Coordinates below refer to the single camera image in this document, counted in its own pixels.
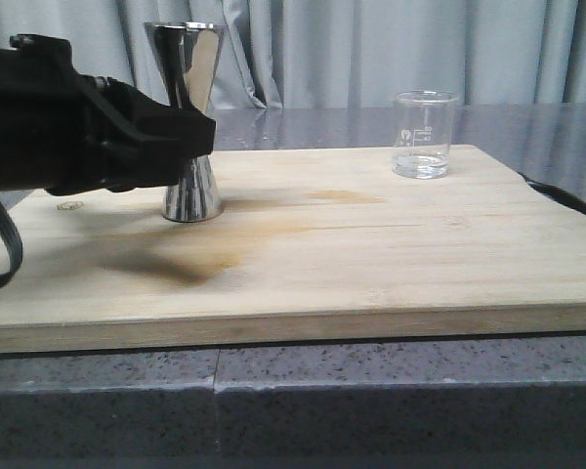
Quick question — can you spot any clear glass beaker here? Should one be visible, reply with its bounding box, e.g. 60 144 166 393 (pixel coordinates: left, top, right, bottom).
392 90 459 180

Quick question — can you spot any steel double jigger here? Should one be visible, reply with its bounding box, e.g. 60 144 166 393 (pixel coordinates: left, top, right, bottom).
145 21 225 223

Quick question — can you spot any grey curtain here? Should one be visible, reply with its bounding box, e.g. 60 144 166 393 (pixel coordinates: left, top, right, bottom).
0 1 586 109

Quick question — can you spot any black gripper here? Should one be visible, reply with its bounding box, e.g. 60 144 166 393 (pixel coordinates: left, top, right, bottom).
0 34 216 195

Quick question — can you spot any light wooden cutting board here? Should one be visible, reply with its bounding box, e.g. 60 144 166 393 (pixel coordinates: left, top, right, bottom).
0 146 586 353

